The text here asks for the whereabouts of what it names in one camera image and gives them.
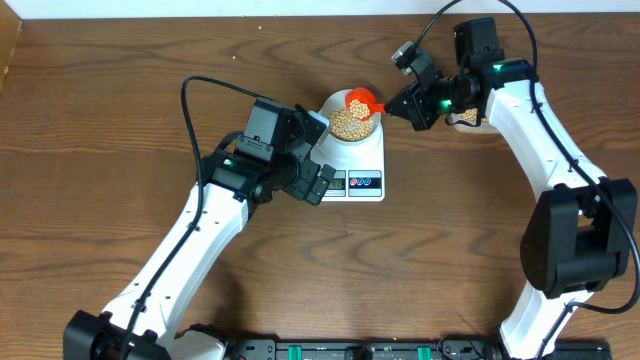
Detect soybeans in container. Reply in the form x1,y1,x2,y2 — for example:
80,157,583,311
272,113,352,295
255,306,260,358
458,109,488,127

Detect white digital kitchen scale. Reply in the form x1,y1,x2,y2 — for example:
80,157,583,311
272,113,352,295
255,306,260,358
311,114,385,202

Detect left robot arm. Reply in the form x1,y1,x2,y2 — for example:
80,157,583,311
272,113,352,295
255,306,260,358
63,97,335,359

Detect clear plastic container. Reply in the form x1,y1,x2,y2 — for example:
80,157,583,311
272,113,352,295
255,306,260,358
446,109,499,135

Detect soybeans in bowl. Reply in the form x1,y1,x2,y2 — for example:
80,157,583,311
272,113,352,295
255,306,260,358
329,107,373,142

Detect black cable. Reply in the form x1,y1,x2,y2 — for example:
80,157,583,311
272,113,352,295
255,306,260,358
412,0,640,360
118,74,271,360

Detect red measuring scoop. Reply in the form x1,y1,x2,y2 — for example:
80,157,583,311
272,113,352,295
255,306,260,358
345,87,385,120

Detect soybeans in scoop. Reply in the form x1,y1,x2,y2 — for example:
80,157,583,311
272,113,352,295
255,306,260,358
348,99,371,121

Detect left black cable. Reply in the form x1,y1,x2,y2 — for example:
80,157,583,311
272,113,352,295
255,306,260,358
118,74,271,360

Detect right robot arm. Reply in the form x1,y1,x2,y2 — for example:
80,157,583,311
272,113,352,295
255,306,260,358
384,18,639,359

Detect light grey bowl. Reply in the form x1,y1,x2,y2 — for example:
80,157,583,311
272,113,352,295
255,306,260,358
320,89,381,143

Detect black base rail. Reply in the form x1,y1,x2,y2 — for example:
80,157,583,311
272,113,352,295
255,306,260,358
219,339,614,360

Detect right black cable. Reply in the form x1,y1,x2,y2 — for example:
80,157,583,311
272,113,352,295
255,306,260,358
412,0,640,360

